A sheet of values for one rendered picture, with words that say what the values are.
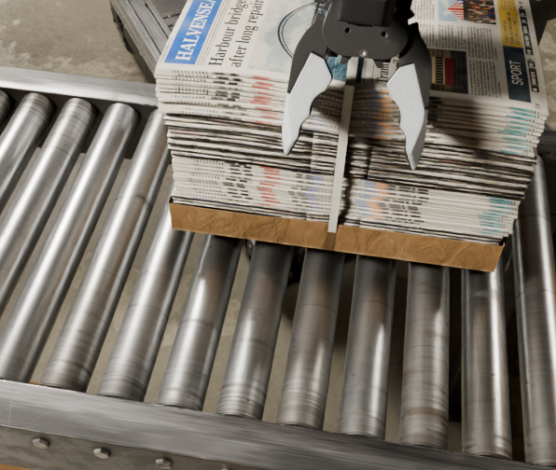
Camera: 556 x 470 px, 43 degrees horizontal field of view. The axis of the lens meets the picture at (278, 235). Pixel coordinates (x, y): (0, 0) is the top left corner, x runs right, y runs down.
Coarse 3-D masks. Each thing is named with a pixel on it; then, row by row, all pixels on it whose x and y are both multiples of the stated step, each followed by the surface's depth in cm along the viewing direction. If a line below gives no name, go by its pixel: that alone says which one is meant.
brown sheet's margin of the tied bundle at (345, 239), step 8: (312, 224) 79; (320, 224) 78; (312, 232) 80; (320, 232) 79; (328, 232) 79; (336, 232) 79; (344, 232) 79; (352, 232) 79; (304, 240) 81; (312, 240) 80; (320, 240) 80; (328, 240) 80; (336, 240) 80; (344, 240) 80; (352, 240) 79; (320, 248) 81; (328, 248) 81; (336, 248) 81; (344, 248) 81; (352, 248) 80
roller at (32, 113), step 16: (32, 96) 103; (16, 112) 101; (32, 112) 101; (48, 112) 103; (16, 128) 98; (32, 128) 100; (0, 144) 97; (16, 144) 97; (32, 144) 99; (0, 160) 95; (16, 160) 96; (0, 176) 93; (16, 176) 96; (0, 192) 92; (0, 208) 92
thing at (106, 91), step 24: (0, 72) 106; (24, 72) 106; (48, 72) 106; (48, 96) 104; (72, 96) 103; (96, 96) 103; (120, 96) 103; (144, 96) 103; (96, 120) 106; (144, 120) 105; (552, 144) 98; (552, 168) 99; (552, 192) 103
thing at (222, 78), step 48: (192, 0) 76; (240, 0) 76; (288, 0) 77; (192, 48) 69; (240, 48) 69; (288, 48) 70; (192, 96) 69; (240, 96) 68; (192, 144) 73; (240, 144) 72; (192, 192) 79; (240, 192) 78; (288, 192) 77
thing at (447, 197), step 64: (448, 0) 78; (512, 0) 78; (384, 64) 68; (448, 64) 69; (512, 64) 69; (384, 128) 68; (448, 128) 67; (512, 128) 66; (384, 192) 74; (448, 192) 73; (512, 192) 71
